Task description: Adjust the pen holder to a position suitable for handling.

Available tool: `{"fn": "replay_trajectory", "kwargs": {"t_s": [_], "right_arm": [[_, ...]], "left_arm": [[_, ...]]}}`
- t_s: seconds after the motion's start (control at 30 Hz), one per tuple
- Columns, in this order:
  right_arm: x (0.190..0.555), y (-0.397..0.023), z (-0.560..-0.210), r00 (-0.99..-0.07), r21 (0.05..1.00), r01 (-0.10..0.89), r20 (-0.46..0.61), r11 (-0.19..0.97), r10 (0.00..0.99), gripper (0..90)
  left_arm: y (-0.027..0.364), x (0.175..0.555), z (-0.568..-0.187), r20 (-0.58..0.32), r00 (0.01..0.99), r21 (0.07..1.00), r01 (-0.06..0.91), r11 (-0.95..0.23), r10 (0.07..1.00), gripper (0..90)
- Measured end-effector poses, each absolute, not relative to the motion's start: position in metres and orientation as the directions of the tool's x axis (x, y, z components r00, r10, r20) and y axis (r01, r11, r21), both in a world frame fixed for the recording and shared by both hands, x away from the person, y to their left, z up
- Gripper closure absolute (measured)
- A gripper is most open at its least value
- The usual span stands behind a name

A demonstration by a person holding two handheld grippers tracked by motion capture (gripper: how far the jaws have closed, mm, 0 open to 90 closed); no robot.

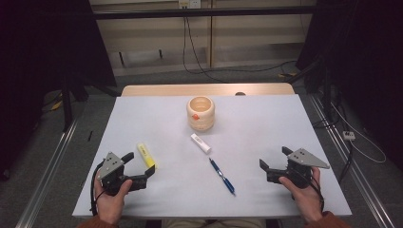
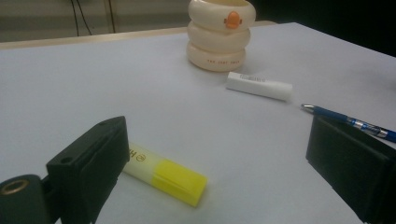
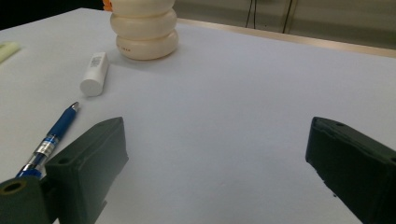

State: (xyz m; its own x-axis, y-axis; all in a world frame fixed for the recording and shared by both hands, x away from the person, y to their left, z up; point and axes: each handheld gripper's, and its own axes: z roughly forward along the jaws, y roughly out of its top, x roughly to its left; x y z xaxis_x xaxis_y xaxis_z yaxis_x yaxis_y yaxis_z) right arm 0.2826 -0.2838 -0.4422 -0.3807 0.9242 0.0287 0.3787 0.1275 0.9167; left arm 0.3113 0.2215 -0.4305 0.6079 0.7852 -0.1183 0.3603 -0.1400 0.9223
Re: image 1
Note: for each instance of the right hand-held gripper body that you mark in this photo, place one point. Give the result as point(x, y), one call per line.
point(304, 158)

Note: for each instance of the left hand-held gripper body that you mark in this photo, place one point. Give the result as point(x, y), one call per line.
point(109, 166)

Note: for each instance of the yellow highlighter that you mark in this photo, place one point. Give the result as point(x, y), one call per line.
point(146, 155)

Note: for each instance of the blue ballpoint pen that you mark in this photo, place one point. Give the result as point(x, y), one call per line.
point(221, 175)

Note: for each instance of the white glue stick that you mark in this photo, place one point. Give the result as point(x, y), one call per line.
point(200, 143)

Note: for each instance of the cream round pen holder cup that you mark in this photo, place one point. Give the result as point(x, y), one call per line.
point(201, 122)

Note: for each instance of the person's left hand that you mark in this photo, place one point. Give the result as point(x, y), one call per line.
point(111, 205)

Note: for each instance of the person's right hand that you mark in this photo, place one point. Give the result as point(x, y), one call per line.
point(309, 199)

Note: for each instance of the small black floor object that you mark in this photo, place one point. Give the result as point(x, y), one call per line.
point(90, 136)

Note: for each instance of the white power strip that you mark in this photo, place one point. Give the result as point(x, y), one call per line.
point(349, 135)

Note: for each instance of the black metal stand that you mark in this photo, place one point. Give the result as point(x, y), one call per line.
point(326, 95)
point(67, 107)

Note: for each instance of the person's beige trousers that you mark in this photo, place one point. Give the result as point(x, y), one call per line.
point(215, 224)

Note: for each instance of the black curtain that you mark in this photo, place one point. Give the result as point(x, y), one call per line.
point(38, 47)
point(364, 47)

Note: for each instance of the black horizontal bar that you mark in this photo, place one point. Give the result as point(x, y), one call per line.
point(206, 12)

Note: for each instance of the metal floor rail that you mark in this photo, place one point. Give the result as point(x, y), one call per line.
point(355, 171)
point(47, 171)

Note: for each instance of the white wall outlet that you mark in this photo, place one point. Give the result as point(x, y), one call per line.
point(190, 3)

